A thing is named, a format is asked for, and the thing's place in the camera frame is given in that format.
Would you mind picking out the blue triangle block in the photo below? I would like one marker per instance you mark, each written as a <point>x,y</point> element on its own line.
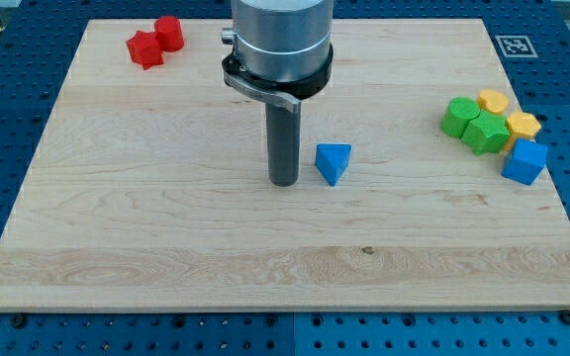
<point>332,160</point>

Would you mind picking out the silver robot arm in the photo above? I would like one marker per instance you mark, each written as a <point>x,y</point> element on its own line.
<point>281,50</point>

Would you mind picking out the blue cube block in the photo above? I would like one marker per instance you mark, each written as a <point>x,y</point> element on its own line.
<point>525,161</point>

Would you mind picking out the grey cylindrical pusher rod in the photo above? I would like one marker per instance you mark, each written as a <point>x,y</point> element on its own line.
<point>283,144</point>

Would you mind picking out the wooden board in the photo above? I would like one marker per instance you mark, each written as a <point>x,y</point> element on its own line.
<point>148,191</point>

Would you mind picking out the green cylinder block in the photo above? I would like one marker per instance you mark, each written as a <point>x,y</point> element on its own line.
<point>459,112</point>

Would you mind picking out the red cylinder block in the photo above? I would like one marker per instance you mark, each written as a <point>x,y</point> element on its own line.
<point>169,33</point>

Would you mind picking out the red star block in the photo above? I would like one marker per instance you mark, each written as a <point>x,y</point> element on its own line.
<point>144,49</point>

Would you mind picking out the green star block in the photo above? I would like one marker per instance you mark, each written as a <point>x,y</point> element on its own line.
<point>486,134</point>

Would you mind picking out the yellow heart block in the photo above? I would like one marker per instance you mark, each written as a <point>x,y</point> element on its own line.
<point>493,101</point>

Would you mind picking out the yellow hexagon block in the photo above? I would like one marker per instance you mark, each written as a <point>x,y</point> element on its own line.
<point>521,125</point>

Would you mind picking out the white fiducial marker tag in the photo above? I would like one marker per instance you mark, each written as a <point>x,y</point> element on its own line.
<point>516,46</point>

